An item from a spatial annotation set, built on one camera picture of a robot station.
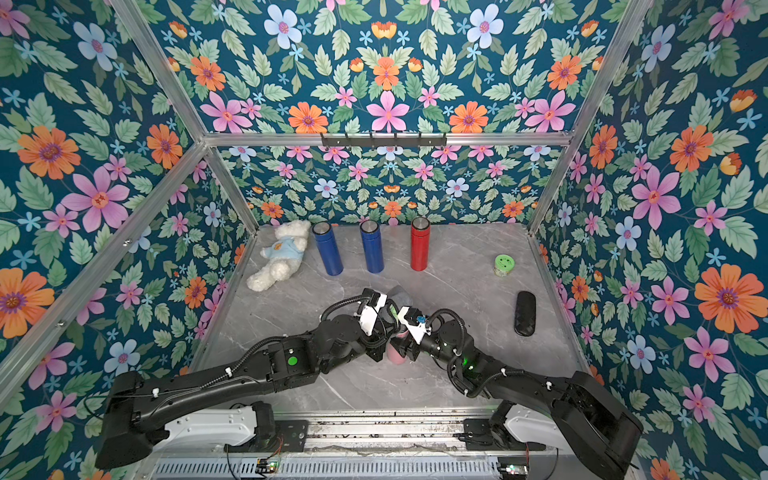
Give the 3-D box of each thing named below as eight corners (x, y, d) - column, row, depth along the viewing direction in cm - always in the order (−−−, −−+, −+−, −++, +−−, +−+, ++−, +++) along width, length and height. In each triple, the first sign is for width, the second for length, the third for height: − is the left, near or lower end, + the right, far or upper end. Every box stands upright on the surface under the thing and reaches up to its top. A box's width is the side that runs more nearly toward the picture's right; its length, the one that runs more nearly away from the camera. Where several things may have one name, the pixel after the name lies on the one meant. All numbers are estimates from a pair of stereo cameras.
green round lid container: (494, 277, 107) (498, 268, 103) (491, 263, 112) (494, 254, 108) (513, 277, 107) (517, 268, 103) (509, 263, 112) (512, 254, 108)
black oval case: (513, 334, 93) (516, 330, 90) (515, 294, 103) (518, 289, 100) (531, 339, 92) (535, 334, 89) (532, 298, 102) (535, 293, 99)
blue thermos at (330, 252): (326, 275, 108) (310, 234, 91) (328, 263, 111) (314, 221, 94) (342, 275, 108) (329, 234, 91) (344, 263, 111) (332, 221, 94)
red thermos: (411, 271, 109) (412, 230, 92) (411, 259, 112) (411, 217, 96) (427, 271, 109) (430, 230, 92) (426, 259, 112) (429, 217, 96)
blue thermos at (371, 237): (367, 273, 108) (359, 231, 91) (368, 262, 111) (361, 220, 94) (383, 273, 108) (378, 231, 91) (383, 262, 111) (379, 220, 94)
